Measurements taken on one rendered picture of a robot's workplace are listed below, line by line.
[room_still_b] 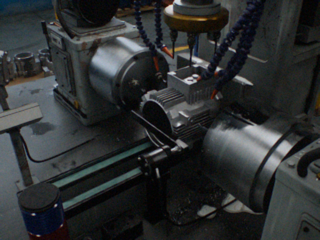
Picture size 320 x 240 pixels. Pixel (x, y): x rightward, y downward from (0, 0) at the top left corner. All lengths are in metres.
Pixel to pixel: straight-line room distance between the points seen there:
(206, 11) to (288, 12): 0.23
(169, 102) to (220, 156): 0.25
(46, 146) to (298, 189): 0.97
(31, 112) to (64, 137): 0.37
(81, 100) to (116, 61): 0.31
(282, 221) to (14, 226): 0.73
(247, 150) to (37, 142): 0.88
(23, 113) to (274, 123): 0.69
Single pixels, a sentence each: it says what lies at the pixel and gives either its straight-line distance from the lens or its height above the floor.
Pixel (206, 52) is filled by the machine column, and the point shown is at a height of 1.13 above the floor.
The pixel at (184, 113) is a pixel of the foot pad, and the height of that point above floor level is 1.07.
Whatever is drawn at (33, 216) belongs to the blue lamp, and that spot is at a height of 1.21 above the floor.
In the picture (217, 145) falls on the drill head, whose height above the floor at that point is 1.09.
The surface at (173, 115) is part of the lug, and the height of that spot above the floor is 1.08.
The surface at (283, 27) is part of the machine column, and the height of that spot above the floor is 1.29.
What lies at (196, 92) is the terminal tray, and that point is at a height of 1.11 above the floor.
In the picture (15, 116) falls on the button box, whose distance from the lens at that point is 1.06.
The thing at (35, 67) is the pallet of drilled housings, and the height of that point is 0.22.
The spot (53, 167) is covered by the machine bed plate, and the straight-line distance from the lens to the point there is 1.27.
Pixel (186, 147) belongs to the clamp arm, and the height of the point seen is 1.03.
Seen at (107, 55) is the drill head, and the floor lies 1.14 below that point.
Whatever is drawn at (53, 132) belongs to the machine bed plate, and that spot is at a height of 0.80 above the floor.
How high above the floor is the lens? 1.58
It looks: 32 degrees down
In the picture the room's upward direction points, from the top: straight up
